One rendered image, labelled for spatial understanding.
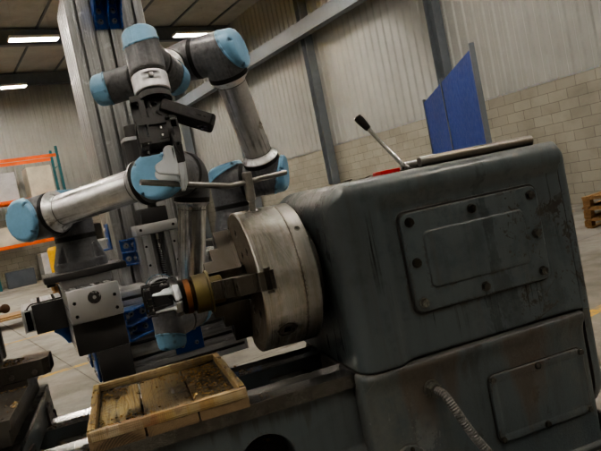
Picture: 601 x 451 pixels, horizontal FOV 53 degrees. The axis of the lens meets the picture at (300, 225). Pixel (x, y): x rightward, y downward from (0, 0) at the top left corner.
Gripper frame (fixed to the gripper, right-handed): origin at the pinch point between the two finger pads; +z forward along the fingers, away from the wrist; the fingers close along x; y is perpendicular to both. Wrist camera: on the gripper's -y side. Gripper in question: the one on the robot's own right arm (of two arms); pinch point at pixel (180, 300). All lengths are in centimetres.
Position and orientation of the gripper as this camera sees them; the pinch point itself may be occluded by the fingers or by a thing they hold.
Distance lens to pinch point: 131.1
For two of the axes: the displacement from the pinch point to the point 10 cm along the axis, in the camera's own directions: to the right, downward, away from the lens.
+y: -9.4, 2.0, -2.9
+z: 2.9, -0.1, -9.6
